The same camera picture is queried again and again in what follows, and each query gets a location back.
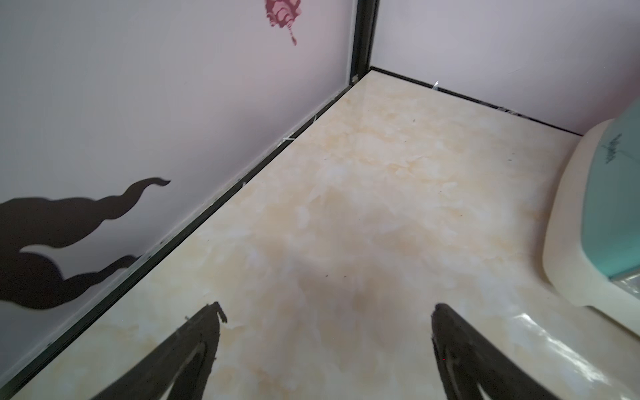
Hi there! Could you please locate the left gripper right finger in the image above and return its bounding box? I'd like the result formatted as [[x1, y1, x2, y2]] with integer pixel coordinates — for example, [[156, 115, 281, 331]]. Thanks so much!
[[431, 303, 557, 399]]

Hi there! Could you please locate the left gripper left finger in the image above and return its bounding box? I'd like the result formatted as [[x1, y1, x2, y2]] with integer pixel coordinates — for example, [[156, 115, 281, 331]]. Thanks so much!
[[95, 302, 228, 399]]

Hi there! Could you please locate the mint green toaster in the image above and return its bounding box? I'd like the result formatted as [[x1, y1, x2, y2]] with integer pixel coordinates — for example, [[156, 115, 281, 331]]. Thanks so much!
[[543, 102, 639, 333]]

